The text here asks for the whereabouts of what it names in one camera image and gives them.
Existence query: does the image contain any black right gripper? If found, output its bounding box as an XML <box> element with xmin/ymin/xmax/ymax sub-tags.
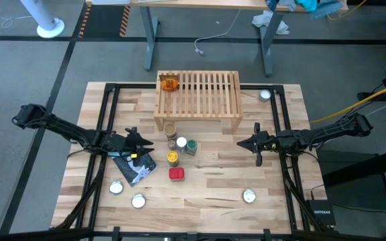
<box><xmin>236</xmin><ymin>122</ymin><xmax>281</xmax><ymax>167</ymax></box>

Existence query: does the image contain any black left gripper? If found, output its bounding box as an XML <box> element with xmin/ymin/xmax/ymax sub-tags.
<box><xmin>109</xmin><ymin>127</ymin><xmax>155</xmax><ymax>158</ymax></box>

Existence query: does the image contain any yellow lid onion spice jar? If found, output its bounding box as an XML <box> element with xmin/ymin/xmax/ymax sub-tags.
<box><xmin>166</xmin><ymin>151</ymin><xmax>180</xmax><ymax>168</ymax></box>

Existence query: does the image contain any tall jar with tan lid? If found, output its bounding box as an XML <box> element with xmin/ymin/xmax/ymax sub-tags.
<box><xmin>163</xmin><ymin>122</ymin><xmax>178</xmax><ymax>141</ymax></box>

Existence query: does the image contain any white lid bagel seasoning jar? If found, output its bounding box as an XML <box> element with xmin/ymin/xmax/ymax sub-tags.
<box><xmin>176</xmin><ymin>137</ymin><xmax>188</xmax><ymax>154</ymax></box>

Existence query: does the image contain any red lid smoked paprika tin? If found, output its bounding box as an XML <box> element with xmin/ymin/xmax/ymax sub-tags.
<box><xmin>168</xmin><ymin>167</ymin><xmax>186</xmax><ymax>182</ymax></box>

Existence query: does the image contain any green lid spice jar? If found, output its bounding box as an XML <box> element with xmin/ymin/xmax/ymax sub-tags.
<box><xmin>186</xmin><ymin>139</ymin><xmax>198</xmax><ymax>157</ymax></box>

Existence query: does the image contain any orange taco seasoning packet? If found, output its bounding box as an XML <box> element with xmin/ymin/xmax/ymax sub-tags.
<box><xmin>158</xmin><ymin>74</ymin><xmax>180</xmax><ymax>93</ymax></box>

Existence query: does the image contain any wooden slatted shelf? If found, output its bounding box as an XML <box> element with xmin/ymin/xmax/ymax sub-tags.
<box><xmin>153</xmin><ymin>70</ymin><xmax>243</xmax><ymax>133</ymax></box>

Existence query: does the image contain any blue cover book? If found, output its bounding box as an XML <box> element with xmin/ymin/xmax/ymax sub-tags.
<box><xmin>112</xmin><ymin>152</ymin><xmax>158</xmax><ymax>187</ymax></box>

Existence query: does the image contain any round silver metal lid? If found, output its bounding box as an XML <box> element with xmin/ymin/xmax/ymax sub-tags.
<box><xmin>109</xmin><ymin>180</ymin><xmax>125</xmax><ymax>195</ymax></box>
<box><xmin>131</xmin><ymin>193</ymin><xmax>147</xmax><ymax>210</ymax></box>
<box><xmin>242</xmin><ymin>189</ymin><xmax>257</xmax><ymax>204</ymax></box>

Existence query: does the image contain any black Netgear box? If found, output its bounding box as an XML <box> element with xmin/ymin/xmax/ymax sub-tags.
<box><xmin>306</xmin><ymin>199</ymin><xmax>336</xmax><ymax>227</ymax></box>

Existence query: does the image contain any white crumpled cloth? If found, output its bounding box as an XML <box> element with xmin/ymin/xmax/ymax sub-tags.
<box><xmin>251</xmin><ymin>9</ymin><xmax>290</xmax><ymax>35</ymax></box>

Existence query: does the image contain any black mat with hazard stripes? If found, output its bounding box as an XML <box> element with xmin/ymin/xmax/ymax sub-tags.
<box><xmin>78</xmin><ymin>3</ymin><xmax>131</xmax><ymax>38</ymax></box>

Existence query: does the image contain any white pillar with round base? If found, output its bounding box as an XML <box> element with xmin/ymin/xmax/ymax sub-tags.
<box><xmin>20</xmin><ymin>0</ymin><xmax>65</xmax><ymax>39</ymax></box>

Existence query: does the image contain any wooden desk with grey legs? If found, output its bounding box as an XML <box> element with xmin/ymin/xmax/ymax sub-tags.
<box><xmin>85</xmin><ymin>0</ymin><xmax>348</xmax><ymax>78</ymax></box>

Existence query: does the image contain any pile of coloured clothes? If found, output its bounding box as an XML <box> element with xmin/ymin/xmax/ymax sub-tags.
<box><xmin>265</xmin><ymin>0</ymin><xmax>343</xmax><ymax>19</ymax></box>

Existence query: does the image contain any black aluminium table frame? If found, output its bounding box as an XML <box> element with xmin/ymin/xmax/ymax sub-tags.
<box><xmin>50</xmin><ymin>82</ymin><xmax>331</xmax><ymax>241</ymax></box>

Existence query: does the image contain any white cable with plug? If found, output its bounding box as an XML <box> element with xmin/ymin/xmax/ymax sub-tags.
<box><xmin>194</xmin><ymin>9</ymin><xmax>242</xmax><ymax>57</ymax></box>

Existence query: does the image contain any grey floor cable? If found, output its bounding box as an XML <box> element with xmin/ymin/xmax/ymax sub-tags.
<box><xmin>363</xmin><ymin>102</ymin><xmax>386</xmax><ymax>121</ymax></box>

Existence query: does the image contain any thick yellow cable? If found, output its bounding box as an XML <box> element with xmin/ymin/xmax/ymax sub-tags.
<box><xmin>309</xmin><ymin>79</ymin><xmax>386</xmax><ymax>125</ymax></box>

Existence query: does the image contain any thin yellow cable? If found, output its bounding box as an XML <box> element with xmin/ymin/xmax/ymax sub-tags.
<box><xmin>326</xmin><ymin>0</ymin><xmax>368</xmax><ymax>21</ymax></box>

